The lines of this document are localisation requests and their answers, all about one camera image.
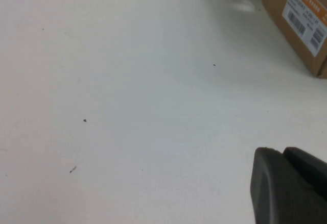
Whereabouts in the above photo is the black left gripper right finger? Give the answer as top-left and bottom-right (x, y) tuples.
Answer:
(283, 146), (327, 201)

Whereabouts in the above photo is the brown cardboard shoe box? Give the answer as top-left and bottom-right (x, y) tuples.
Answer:
(262, 0), (327, 79)

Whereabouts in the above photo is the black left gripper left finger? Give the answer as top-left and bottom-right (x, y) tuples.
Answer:
(249, 146), (327, 224)

